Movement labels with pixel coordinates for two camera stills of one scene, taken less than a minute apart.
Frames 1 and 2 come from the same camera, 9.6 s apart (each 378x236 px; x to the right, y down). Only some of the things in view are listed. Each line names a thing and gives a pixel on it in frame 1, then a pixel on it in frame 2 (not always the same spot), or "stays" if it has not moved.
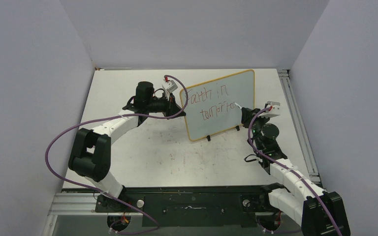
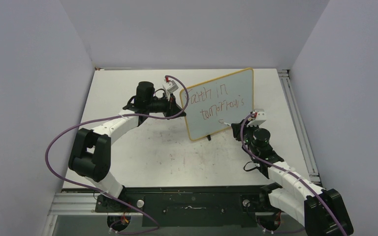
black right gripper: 247,115 to 236,127
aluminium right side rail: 310,158 stays
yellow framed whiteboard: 211,108 stays
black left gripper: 171,107 stays
